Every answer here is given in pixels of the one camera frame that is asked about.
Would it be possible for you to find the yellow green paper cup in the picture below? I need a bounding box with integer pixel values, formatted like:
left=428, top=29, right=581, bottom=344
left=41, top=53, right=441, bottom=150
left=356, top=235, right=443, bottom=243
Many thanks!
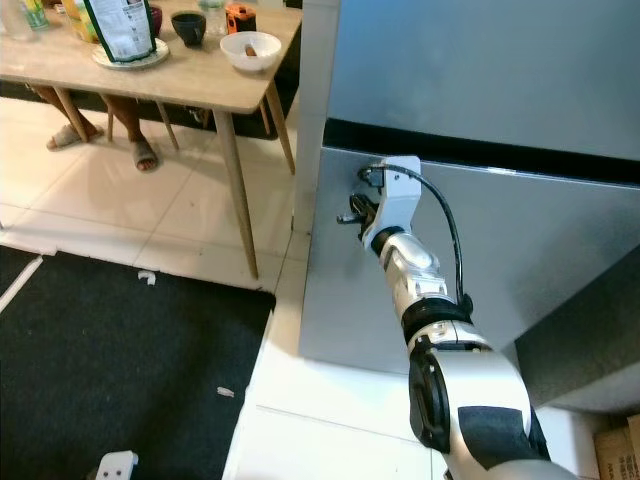
left=20, top=0, right=51, bottom=29

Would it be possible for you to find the small black bowl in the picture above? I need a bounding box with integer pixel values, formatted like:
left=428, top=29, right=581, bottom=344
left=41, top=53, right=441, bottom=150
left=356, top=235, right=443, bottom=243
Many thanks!
left=171, top=10, right=208, bottom=48

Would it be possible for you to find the light wooden dining table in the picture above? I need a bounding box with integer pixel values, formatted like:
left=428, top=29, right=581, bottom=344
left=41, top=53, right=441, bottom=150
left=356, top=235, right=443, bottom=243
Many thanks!
left=0, top=0, right=304, bottom=279

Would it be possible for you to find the grey sandal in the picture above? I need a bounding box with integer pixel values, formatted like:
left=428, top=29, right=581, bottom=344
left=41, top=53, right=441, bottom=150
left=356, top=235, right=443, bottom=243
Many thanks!
left=46, top=122, right=99, bottom=153
left=130, top=138, right=161, bottom=174

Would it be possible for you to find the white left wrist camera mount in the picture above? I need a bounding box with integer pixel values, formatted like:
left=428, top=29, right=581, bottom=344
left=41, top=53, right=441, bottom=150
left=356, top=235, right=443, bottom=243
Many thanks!
left=99, top=451, right=140, bottom=480

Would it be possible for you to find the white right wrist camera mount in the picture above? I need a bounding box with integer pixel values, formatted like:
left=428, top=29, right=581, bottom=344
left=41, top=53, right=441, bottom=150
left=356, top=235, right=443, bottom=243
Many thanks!
left=372, top=155, right=423, bottom=244

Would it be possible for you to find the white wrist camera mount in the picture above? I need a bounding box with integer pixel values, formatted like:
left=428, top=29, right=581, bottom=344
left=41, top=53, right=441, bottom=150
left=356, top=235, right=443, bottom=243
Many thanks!
left=99, top=451, right=140, bottom=480
left=372, top=155, right=423, bottom=244

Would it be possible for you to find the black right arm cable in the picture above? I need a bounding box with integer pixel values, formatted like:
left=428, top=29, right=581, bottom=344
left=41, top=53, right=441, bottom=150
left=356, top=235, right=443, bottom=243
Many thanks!
left=358, top=164, right=473, bottom=306

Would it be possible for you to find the person in blue shirt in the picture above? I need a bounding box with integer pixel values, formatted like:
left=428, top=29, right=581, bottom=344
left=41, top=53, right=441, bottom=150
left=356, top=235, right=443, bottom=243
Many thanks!
left=32, top=85, right=161, bottom=173

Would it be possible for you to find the white bowl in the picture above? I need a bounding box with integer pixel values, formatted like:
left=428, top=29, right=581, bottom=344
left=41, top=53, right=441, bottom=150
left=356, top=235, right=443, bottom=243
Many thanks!
left=220, top=31, right=283, bottom=73

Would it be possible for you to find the green white snack bag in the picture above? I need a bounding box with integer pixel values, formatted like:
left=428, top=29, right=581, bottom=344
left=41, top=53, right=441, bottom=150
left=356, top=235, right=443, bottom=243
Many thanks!
left=83, top=0, right=159, bottom=63

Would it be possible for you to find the orange and black device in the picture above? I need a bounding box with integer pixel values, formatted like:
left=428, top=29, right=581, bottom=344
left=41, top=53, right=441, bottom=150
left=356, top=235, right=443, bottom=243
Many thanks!
left=224, top=2, right=258, bottom=33

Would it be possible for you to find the brown cardboard box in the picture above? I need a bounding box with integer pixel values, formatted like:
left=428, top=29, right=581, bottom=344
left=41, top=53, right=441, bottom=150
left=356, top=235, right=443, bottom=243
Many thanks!
left=593, top=415, right=640, bottom=480

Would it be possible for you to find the yellow orange package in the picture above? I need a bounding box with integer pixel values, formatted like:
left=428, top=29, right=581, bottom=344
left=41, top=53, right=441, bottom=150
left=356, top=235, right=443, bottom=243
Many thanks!
left=60, top=0, right=91, bottom=41

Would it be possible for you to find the floral patterned plate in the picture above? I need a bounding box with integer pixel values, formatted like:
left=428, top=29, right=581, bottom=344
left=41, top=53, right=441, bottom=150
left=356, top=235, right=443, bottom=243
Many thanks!
left=91, top=36, right=170, bottom=70

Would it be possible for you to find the large black floor mat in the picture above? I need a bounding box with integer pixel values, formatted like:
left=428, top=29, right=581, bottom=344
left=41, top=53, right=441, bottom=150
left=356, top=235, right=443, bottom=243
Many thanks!
left=0, top=247, right=277, bottom=480

